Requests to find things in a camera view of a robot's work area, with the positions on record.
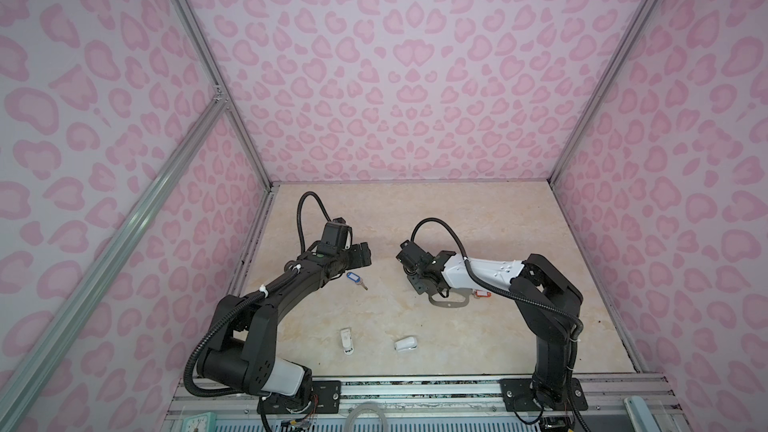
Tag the key with blue tag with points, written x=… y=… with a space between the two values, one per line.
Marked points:
x=356 y=279

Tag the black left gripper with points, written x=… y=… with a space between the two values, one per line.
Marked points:
x=357 y=259

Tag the white stapler left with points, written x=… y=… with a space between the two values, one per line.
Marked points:
x=347 y=341

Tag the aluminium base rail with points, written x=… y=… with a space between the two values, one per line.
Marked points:
x=608 y=402

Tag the white stapler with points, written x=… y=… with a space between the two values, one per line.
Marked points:
x=406 y=344
x=347 y=341

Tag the white stapler right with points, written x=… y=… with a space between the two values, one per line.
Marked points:
x=406 y=344

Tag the aluminium diagonal frame bar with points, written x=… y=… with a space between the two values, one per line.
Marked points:
x=37 y=368

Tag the aluminium corner frame post right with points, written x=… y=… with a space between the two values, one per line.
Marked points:
x=627 y=42

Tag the aluminium frame post left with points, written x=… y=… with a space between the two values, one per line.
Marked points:
x=204 y=52

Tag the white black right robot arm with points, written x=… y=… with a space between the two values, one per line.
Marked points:
x=547 y=301

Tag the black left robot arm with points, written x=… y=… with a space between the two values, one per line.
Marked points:
x=237 y=355

